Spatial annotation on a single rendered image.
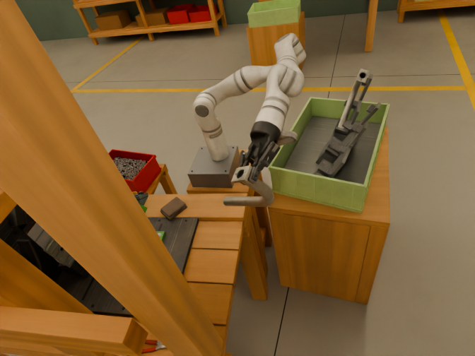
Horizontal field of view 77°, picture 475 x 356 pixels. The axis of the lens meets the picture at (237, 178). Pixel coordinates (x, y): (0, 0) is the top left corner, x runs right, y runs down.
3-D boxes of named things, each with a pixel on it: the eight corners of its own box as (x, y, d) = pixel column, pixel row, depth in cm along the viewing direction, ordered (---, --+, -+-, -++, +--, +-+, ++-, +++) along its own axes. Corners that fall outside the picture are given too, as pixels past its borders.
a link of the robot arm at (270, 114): (297, 141, 79) (304, 122, 81) (268, 116, 73) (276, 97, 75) (273, 147, 86) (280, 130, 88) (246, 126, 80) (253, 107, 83)
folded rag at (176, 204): (169, 221, 130) (167, 217, 128) (160, 212, 135) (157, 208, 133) (188, 208, 134) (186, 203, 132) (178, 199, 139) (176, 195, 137)
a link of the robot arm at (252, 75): (308, 54, 113) (253, 85, 126) (297, 30, 109) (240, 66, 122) (307, 62, 106) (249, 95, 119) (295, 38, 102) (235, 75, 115)
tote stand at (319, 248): (299, 205, 238) (294, 122, 184) (369, 214, 220) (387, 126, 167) (281, 285, 194) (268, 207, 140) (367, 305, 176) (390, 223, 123)
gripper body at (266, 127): (247, 123, 80) (235, 152, 77) (268, 114, 74) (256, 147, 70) (266, 138, 84) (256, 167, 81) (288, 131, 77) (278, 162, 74)
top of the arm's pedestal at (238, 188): (205, 155, 174) (203, 149, 171) (259, 154, 166) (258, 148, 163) (188, 196, 152) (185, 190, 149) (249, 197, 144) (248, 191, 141)
